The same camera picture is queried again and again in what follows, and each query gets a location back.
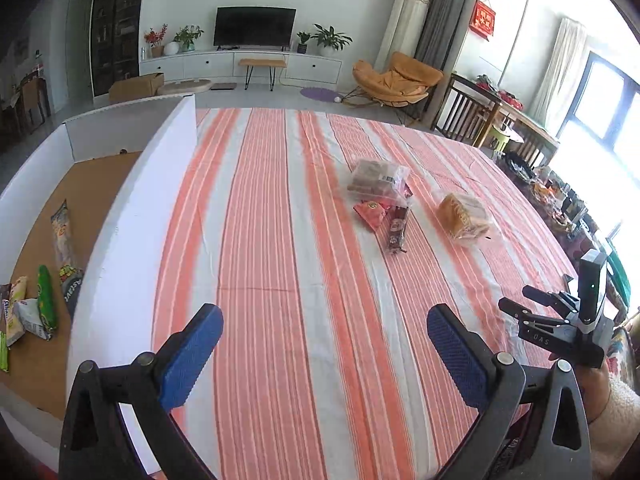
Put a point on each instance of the clear biscuit bag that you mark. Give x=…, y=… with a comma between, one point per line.
x=375, y=177

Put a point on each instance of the grey curtain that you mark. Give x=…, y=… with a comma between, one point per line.
x=445, y=10

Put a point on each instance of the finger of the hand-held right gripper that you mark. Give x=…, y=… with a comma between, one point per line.
x=527, y=316
x=547, y=296

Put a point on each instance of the brown sausage stick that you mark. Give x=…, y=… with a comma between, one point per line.
x=397, y=230

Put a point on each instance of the small potted plant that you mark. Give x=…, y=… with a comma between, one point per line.
x=302, y=42

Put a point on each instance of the dark chocolate bar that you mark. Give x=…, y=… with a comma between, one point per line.
x=3, y=305

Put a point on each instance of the round white vase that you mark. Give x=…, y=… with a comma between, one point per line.
x=171, y=48

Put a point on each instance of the white curtain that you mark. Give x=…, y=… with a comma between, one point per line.
x=560, y=70

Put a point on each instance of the lime green stool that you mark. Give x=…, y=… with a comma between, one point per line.
x=500, y=137

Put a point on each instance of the orange lounge chair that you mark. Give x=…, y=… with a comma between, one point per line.
x=395, y=80

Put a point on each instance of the brown cardboard box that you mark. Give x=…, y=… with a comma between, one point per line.
x=135, y=87

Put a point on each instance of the red wall calendar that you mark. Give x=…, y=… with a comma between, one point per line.
x=484, y=17

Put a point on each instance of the person's right hand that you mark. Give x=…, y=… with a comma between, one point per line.
x=597, y=390

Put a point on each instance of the dark floor mat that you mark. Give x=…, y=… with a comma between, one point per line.
x=223, y=86

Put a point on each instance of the group of bottles and jars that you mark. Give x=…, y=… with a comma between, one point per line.
x=575, y=210

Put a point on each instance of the wicker basket of snacks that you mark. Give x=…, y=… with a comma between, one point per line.
x=547, y=190

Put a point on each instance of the clear-wrapped bread packet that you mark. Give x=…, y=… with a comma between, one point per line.
x=465, y=217

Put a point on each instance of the blue and white packet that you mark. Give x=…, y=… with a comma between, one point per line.
x=29, y=317

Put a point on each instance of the dark-framed window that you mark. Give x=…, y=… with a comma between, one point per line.
x=610, y=105

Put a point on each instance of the beige floor cushion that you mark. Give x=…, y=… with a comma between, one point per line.
x=185, y=86

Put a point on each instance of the dark bookshelf cabinet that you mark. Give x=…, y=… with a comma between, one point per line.
x=115, y=25

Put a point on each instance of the purple round mat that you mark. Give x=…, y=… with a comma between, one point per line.
x=317, y=94

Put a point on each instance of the green snack packet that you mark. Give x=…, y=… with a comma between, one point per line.
x=46, y=300

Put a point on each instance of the wooden bench stool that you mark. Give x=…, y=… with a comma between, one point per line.
x=262, y=63

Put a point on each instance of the black television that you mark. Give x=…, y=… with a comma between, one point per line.
x=254, y=27

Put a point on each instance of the long printed snack packet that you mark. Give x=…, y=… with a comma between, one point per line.
x=62, y=240

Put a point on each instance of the clear bowl with dark items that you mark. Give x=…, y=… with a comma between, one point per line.
x=520, y=167

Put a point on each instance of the covered floor air conditioner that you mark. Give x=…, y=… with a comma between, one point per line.
x=402, y=20

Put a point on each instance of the white television cabinet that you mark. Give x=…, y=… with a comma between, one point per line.
x=210, y=66

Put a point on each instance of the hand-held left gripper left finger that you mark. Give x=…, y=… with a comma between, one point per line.
x=192, y=355

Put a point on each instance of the red flowers in vase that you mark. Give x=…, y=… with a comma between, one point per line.
x=156, y=40

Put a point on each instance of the large potted plant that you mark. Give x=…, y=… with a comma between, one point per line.
x=330, y=40

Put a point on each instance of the white cardboard box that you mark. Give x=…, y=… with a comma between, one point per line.
x=125, y=240

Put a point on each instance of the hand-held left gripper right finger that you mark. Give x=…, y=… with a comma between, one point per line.
x=455, y=355

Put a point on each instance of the white door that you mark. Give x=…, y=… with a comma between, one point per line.
x=80, y=50

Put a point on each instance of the pale yellow snack packet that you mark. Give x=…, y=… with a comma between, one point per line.
x=16, y=305

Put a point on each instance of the long red snack packet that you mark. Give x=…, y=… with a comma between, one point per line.
x=372, y=212

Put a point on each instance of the green plant in vase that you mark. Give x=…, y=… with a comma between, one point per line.
x=189, y=37

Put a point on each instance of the green bag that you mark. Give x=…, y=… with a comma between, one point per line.
x=617, y=270

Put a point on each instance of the orange striped tablecloth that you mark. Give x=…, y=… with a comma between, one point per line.
x=300, y=260

